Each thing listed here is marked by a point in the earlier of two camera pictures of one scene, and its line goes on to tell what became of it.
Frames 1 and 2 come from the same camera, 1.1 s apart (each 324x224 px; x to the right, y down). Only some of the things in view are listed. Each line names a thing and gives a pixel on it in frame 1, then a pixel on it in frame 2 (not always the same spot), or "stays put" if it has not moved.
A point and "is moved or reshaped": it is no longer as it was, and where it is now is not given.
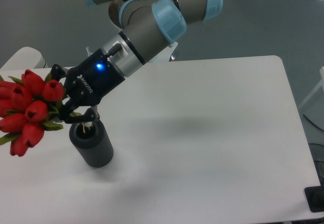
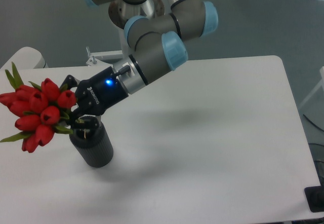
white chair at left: x=26 y=58 stays put
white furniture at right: x=321 y=84 stays put
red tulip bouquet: x=28 y=108 is moved or reshaped
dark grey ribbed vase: x=92 y=142 stays put
